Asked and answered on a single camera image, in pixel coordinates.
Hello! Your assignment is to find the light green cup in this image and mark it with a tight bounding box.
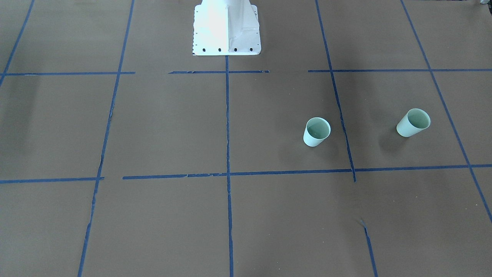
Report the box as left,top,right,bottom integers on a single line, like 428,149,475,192
396,108,431,137
303,117,331,147

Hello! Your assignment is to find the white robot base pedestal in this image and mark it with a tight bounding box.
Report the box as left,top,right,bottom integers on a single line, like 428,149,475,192
192,0,262,56

